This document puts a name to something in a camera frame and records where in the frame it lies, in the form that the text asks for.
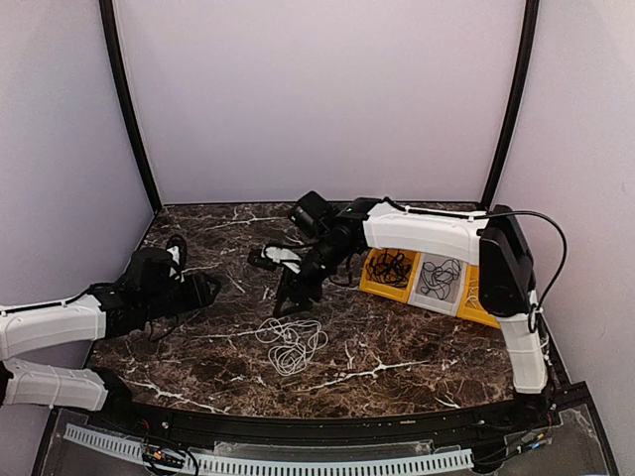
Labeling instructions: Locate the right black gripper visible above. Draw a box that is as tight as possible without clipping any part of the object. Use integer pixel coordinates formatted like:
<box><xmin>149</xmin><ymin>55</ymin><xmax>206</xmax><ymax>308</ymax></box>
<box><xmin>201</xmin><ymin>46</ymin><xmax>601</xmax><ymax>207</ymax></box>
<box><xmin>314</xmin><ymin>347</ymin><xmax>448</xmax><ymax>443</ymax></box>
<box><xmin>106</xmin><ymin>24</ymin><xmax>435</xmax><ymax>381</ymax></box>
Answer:
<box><xmin>273</xmin><ymin>236</ymin><xmax>353</xmax><ymax>316</ymax></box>

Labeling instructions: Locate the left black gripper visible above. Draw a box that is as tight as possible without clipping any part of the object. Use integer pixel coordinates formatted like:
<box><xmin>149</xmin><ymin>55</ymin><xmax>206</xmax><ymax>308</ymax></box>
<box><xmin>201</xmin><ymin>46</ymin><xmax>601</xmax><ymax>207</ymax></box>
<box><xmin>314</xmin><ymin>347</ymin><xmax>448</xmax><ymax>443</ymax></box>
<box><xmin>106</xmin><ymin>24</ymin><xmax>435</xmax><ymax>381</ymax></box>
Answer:
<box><xmin>142</xmin><ymin>271</ymin><xmax>220</xmax><ymax>322</ymax></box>

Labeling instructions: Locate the left black frame post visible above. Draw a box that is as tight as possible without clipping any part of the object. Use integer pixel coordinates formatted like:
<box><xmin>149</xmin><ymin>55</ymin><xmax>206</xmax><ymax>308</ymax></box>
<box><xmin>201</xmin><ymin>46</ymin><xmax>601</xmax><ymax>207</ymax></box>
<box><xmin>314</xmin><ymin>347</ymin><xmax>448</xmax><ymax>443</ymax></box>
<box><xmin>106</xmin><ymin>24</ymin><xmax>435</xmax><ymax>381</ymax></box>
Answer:
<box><xmin>98</xmin><ymin>0</ymin><xmax>163</xmax><ymax>214</ymax></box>

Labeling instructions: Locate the white cable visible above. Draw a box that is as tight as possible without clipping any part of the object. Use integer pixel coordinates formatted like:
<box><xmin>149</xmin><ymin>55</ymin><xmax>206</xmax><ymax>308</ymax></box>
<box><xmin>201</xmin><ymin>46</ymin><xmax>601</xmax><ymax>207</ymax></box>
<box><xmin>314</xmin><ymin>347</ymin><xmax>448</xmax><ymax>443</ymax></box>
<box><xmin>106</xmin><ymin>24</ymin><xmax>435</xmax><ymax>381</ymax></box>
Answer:
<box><xmin>464</xmin><ymin>277</ymin><xmax>485</xmax><ymax>311</ymax></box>
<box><xmin>255</xmin><ymin>316</ymin><xmax>329</xmax><ymax>378</ymax></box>

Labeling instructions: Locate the left yellow plastic bin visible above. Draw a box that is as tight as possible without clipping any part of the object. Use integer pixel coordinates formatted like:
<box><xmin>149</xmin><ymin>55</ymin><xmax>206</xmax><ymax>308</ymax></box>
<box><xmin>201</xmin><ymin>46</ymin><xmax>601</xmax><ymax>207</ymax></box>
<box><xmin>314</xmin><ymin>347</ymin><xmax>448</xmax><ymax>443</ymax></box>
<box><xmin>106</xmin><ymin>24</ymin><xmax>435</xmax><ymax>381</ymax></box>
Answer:
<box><xmin>359</xmin><ymin>249</ymin><xmax>420</xmax><ymax>303</ymax></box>

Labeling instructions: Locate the black front rail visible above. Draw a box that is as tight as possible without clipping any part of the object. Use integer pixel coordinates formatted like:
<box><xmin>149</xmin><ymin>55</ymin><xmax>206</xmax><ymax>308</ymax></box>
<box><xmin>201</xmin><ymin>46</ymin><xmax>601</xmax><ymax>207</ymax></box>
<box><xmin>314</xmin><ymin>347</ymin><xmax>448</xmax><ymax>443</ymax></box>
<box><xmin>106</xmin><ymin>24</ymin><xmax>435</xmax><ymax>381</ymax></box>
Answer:
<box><xmin>54</xmin><ymin>383</ymin><xmax>594</xmax><ymax>449</ymax></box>

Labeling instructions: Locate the white slotted cable duct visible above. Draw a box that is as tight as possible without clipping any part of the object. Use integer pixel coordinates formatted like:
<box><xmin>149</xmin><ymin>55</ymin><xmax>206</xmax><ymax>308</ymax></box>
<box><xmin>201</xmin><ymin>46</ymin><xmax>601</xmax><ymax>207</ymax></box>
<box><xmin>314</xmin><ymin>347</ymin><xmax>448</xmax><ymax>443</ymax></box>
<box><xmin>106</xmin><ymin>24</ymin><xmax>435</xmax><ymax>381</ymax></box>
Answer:
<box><xmin>63</xmin><ymin>423</ymin><xmax>473</xmax><ymax>476</ymax></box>

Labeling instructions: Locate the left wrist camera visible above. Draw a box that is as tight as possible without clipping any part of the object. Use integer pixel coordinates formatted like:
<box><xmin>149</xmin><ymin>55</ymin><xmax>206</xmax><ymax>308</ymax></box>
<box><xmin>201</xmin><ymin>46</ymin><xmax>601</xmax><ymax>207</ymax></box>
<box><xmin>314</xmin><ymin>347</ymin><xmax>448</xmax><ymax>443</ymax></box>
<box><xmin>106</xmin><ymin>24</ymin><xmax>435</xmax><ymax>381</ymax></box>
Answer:
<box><xmin>165</xmin><ymin>234</ymin><xmax>188</xmax><ymax>279</ymax></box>

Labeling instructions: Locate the black frame post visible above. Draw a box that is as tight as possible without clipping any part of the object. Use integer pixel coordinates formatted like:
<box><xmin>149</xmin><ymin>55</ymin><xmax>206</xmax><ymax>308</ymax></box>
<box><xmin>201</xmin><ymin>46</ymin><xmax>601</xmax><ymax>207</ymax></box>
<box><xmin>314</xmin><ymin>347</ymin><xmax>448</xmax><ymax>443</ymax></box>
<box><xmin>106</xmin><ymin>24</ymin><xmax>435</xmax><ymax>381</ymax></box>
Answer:
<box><xmin>98</xmin><ymin>0</ymin><xmax>163</xmax><ymax>214</ymax></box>
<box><xmin>479</xmin><ymin>0</ymin><xmax>540</xmax><ymax>209</ymax></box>

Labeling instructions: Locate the yellow plastic bin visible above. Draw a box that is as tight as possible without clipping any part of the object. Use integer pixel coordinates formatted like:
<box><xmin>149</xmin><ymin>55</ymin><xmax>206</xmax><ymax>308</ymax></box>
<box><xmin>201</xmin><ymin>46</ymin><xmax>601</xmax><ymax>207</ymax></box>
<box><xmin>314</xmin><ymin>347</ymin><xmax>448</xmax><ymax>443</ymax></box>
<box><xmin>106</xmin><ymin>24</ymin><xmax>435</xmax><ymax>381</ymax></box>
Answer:
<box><xmin>456</xmin><ymin>265</ymin><xmax>500</xmax><ymax>329</ymax></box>
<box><xmin>359</xmin><ymin>249</ymin><xmax>420</xmax><ymax>303</ymax></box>

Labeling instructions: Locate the white plastic bin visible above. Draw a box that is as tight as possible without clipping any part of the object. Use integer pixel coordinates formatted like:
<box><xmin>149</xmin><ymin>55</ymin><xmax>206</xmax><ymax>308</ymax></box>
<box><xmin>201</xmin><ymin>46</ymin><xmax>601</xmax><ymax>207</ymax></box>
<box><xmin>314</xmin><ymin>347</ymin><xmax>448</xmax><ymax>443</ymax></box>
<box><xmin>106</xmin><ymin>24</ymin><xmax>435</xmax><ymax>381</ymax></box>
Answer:
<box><xmin>408</xmin><ymin>253</ymin><xmax>467</xmax><ymax>316</ymax></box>

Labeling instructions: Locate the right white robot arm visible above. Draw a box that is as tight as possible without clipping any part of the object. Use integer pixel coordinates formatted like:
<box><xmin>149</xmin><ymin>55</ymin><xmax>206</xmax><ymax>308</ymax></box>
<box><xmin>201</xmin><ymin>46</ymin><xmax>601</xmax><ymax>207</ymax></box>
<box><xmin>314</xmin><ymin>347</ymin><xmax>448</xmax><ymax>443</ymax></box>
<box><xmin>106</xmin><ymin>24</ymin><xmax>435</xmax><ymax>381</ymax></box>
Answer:
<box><xmin>261</xmin><ymin>191</ymin><xmax>553</xmax><ymax>430</ymax></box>

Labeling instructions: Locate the right black frame post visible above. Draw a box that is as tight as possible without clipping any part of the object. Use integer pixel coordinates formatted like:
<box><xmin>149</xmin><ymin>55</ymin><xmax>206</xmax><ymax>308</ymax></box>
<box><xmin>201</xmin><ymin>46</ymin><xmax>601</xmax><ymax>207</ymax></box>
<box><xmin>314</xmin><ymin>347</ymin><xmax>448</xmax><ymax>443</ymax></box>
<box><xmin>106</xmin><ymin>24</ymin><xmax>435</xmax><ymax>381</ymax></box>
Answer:
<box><xmin>479</xmin><ymin>0</ymin><xmax>540</xmax><ymax>209</ymax></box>

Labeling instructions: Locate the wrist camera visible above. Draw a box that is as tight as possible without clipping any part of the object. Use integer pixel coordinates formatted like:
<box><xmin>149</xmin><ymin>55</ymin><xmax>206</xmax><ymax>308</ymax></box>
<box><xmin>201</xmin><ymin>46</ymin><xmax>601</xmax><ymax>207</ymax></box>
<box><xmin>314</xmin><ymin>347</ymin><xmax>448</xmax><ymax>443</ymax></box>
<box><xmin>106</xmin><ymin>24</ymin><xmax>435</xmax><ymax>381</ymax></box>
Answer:
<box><xmin>165</xmin><ymin>234</ymin><xmax>188</xmax><ymax>279</ymax></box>
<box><xmin>247</xmin><ymin>244</ymin><xmax>302</xmax><ymax>274</ymax></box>

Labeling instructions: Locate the right yellow plastic bin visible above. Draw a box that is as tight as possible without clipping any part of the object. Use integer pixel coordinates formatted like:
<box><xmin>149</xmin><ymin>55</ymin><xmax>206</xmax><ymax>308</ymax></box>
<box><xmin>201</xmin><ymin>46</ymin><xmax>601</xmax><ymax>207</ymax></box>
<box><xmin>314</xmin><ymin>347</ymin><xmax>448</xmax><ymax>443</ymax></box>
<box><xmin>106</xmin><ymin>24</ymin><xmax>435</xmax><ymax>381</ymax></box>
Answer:
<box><xmin>456</xmin><ymin>265</ymin><xmax>500</xmax><ymax>329</ymax></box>

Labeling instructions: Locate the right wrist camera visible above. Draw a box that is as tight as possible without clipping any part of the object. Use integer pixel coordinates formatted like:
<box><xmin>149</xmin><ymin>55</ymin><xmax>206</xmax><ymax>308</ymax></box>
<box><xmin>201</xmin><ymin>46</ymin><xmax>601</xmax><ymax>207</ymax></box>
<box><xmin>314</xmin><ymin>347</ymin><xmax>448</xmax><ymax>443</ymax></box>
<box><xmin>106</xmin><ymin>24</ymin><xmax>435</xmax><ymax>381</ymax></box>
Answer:
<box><xmin>247</xmin><ymin>244</ymin><xmax>302</xmax><ymax>274</ymax></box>

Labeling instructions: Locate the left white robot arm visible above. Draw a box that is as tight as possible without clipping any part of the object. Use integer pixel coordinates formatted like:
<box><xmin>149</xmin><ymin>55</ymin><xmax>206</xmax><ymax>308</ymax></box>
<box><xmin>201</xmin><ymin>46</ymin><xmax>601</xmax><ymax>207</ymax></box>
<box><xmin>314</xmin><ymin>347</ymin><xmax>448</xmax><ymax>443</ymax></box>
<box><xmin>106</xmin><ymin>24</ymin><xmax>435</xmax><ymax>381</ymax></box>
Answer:
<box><xmin>1</xmin><ymin>245</ymin><xmax>221</xmax><ymax>432</ymax></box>

